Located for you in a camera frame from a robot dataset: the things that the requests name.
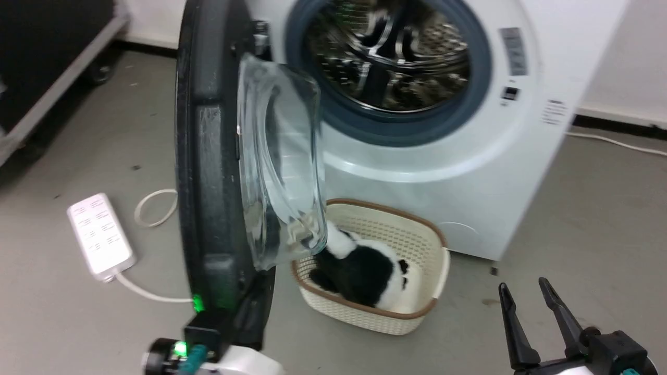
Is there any white power strip cable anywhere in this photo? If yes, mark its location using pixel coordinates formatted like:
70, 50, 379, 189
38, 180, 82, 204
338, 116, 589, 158
107, 188, 195, 304

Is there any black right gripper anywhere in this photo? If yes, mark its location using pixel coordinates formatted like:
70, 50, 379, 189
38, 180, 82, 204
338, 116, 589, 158
498, 277, 659, 375

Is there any thin white floor cable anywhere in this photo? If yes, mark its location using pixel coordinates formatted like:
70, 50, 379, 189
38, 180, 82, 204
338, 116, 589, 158
565, 131, 667, 157

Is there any cream plastic laundry basket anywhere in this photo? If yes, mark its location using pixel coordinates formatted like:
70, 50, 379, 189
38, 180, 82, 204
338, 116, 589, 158
290, 198, 452, 336

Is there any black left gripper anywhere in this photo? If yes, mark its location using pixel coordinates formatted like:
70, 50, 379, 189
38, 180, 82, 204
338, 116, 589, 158
144, 311, 231, 374

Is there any white front-load washing machine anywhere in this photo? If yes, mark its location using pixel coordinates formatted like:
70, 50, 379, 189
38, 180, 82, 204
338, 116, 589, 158
249, 0, 631, 262

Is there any steel washing machine drum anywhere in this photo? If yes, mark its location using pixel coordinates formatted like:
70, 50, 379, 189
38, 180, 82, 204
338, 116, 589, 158
304, 0, 471, 113

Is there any black washing machine door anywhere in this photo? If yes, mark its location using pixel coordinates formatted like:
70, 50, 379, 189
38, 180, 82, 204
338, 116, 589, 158
174, 0, 329, 351

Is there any black caster wheel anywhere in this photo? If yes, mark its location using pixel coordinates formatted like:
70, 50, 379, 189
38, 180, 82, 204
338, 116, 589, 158
85, 60, 114, 87

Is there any black and white panda plush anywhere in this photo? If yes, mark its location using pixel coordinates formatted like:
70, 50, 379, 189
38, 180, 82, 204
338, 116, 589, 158
308, 221, 411, 312

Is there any white power strip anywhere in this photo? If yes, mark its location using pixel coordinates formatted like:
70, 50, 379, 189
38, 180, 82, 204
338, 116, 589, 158
67, 192, 138, 283

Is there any black flight case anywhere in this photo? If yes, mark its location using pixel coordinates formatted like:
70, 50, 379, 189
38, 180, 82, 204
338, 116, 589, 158
0, 0, 131, 168

